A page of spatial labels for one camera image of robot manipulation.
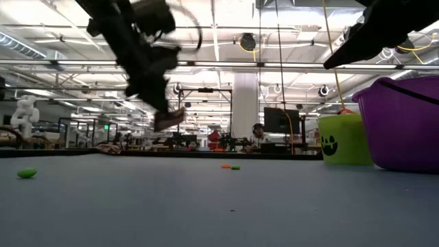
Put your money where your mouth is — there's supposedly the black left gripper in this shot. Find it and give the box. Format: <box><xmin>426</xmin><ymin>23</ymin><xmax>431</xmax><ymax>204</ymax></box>
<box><xmin>125</xmin><ymin>46</ymin><xmax>182</xmax><ymax>115</ymax></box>

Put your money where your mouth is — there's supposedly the silver air duct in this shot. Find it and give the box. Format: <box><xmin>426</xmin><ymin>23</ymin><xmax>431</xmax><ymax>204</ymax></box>
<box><xmin>0</xmin><ymin>30</ymin><xmax>68</xmax><ymax>61</ymax></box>

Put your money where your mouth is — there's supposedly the person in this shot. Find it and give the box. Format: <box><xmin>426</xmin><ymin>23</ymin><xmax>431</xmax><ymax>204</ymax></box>
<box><xmin>245</xmin><ymin>122</ymin><xmax>272</xmax><ymax>154</ymax></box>

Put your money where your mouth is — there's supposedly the black background monitor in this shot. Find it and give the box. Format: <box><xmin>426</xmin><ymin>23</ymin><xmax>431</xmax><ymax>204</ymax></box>
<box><xmin>263</xmin><ymin>106</ymin><xmax>301</xmax><ymax>134</ymax></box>

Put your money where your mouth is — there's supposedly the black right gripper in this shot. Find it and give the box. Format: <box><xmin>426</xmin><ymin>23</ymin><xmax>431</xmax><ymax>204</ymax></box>
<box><xmin>322</xmin><ymin>0</ymin><xmax>439</xmax><ymax>71</ymax></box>

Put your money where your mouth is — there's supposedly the red background cart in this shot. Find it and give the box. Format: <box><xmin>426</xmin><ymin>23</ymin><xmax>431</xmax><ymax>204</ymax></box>
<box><xmin>207</xmin><ymin>129</ymin><xmax>222</xmax><ymax>152</ymax></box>

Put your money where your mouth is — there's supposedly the black gantry frame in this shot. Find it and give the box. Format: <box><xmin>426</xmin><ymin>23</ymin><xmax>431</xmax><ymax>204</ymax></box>
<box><xmin>176</xmin><ymin>87</ymin><xmax>234</xmax><ymax>138</ymax></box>

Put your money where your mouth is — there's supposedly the black frame enclosure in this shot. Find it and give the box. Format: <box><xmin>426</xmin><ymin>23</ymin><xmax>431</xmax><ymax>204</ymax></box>
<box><xmin>57</xmin><ymin>117</ymin><xmax>119</xmax><ymax>147</ymax></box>

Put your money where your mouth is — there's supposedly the green plastic basket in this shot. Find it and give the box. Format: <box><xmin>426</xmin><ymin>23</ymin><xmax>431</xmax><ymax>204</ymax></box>
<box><xmin>317</xmin><ymin>113</ymin><xmax>375</xmax><ymax>167</ymax></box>

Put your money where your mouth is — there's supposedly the purple plastic basket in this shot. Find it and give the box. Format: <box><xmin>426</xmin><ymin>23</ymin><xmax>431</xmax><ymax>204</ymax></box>
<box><xmin>351</xmin><ymin>75</ymin><xmax>439</xmax><ymax>174</ymax></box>

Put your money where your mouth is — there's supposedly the black reel yellow cord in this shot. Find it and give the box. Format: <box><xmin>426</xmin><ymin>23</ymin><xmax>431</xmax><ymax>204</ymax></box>
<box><xmin>393</xmin><ymin>34</ymin><xmax>439</xmax><ymax>66</ymax></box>
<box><xmin>238</xmin><ymin>32</ymin><xmax>258</xmax><ymax>55</ymax></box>

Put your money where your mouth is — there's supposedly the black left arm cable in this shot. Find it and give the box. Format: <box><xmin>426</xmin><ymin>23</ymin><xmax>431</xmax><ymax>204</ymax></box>
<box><xmin>171</xmin><ymin>1</ymin><xmax>204</xmax><ymax>52</ymax></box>

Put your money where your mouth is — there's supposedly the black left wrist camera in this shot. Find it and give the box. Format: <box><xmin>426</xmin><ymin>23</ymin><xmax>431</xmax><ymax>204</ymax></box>
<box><xmin>132</xmin><ymin>0</ymin><xmax>178</xmax><ymax>35</ymax></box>

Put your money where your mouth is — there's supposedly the black background robot rig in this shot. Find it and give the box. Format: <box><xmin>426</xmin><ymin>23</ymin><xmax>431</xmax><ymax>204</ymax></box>
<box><xmin>150</xmin><ymin>132</ymin><xmax>254</xmax><ymax>152</ymax></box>

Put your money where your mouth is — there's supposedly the white pillar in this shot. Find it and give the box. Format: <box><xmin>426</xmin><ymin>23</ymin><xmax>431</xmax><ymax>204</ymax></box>
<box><xmin>232</xmin><ymin>72</ymin><xmax>261</xmax><ymax>139</ymax></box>

